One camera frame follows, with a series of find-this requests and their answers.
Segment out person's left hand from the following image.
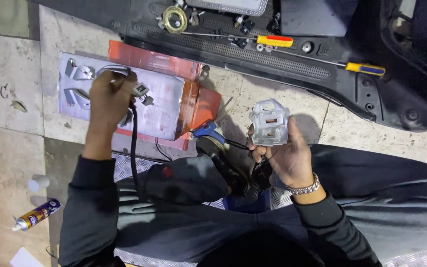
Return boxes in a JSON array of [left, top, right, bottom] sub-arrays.
[[87, 70, 139, 131]]

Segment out person's right hand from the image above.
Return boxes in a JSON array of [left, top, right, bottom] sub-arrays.
[[247, 116, 316, 188]]

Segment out black cable with grey connector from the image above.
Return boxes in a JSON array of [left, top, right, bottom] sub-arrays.
[[96, 65, 155, 202]]

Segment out silver plastic mounting bracket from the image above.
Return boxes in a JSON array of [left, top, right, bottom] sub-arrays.
[[249, 99, 292, 147]]

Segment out flattened orange and silver carton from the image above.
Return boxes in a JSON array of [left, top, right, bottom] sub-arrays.
[[58, 40, 222, 151]]

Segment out blue glue gun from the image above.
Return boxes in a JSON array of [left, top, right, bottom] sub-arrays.
[[192, 120, 227, 145]]

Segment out black rounded housing part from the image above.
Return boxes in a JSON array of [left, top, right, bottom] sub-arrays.
[[144, 136, 253, 207]]

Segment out white spray can cap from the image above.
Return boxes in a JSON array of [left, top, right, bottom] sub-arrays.
[[27, 175, 50, 193]]

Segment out silver framed plate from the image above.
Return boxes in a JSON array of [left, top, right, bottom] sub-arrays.
[[185, 0, 270, 17]]

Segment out yellow and purple spray can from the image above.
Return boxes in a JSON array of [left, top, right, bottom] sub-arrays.
[[12, 198, 62, 232]]

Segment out white paper sheet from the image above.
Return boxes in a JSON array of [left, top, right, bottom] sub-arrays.
[[9, 246, 46, 267]]

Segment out black scooter body panel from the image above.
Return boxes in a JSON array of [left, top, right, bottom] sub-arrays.
[[28, 0, 427, 133]]

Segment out person's legs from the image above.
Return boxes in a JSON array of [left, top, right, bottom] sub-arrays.
[[114, 144, 427, 267]]

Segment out silver curved bracket piece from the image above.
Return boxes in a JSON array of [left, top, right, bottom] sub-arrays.
[[65, 59, 95, 81], [64, 88, 92, 111]]

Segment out brass ring part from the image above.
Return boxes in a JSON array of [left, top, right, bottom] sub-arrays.
[[162, 5, 188, 35]]

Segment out thin black wire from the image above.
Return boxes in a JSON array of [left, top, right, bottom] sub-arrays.
[[155, 137, 173, 162]]

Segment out yellow and red handled screwdriver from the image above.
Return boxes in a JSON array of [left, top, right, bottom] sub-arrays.
[[181, 31, 294, 48]]

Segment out silver chain bracelet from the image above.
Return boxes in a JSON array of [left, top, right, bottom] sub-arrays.
[[285, 172, 321, 196]]

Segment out yellow and blue handled screwdriver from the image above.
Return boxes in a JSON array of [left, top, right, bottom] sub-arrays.
[[273, 47, 386, 77]]

